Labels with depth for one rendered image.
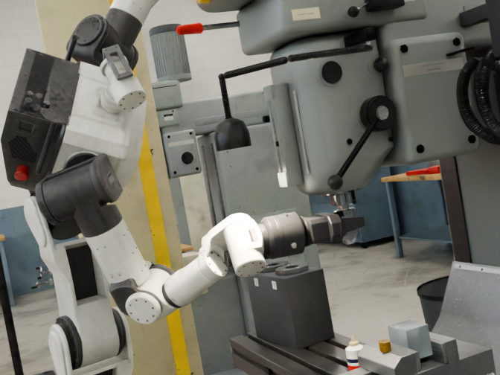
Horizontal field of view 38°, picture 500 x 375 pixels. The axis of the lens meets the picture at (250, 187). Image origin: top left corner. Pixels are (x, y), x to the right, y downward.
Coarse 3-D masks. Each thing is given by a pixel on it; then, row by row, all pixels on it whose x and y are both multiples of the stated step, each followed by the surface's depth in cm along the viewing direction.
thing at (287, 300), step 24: (288, 264) 199; (264, 288) 195; (288, 288) 185; (312, 288) 188; (264, 312) 198; (288, 312) 186; (312, 312) 188; (264, 336) 200; (288, 336) 188; (312, 336) 187
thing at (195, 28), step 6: (192, 24) 153; (198, 24) 153; (210, 24) 155; (216, 24) 155; (222, 24) 155; (228, 24) 156; (234, 24) 156; (180, 30) 151; (186, 30) 152; (192, 30) 152; (198, 30) 153; (204, 30) 154
